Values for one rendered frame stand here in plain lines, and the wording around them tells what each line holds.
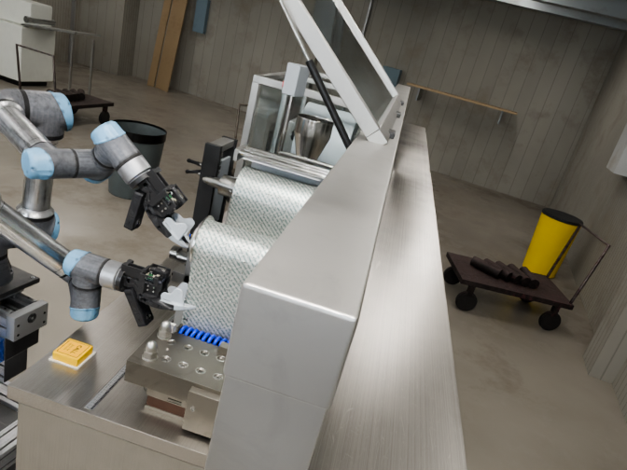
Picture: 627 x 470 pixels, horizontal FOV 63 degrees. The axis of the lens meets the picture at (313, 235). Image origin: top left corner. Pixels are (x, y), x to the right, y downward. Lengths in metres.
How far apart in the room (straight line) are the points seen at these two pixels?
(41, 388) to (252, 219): 0.68
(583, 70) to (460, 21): 2.17
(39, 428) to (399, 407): 1.01
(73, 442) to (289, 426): 1.07
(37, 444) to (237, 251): 0.67
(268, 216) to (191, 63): 10.18
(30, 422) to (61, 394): 0.11
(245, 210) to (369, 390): 0.94
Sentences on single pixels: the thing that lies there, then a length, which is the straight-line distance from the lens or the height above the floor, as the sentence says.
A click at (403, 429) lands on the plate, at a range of 0.62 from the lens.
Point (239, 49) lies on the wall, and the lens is 11.04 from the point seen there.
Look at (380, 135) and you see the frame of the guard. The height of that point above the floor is 1.67.
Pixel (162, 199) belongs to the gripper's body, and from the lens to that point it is 1.34.
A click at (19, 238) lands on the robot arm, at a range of 1.55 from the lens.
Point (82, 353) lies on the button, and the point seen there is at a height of 0.92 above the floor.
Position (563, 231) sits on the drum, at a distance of 5.99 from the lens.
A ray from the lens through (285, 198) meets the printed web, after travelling 1.47.
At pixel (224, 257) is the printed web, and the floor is 1.26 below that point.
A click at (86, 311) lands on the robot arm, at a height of 0.99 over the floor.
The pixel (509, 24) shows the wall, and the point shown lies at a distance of 9.83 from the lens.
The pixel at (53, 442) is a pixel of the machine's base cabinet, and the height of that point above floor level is 0.78.
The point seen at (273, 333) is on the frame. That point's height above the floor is 1.62.
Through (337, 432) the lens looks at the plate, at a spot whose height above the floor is 1.44.
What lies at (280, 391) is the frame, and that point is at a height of 1.58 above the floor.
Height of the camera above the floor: 1.82
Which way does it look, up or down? 21 degrees down
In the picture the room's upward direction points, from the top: 15 degrees clockwise
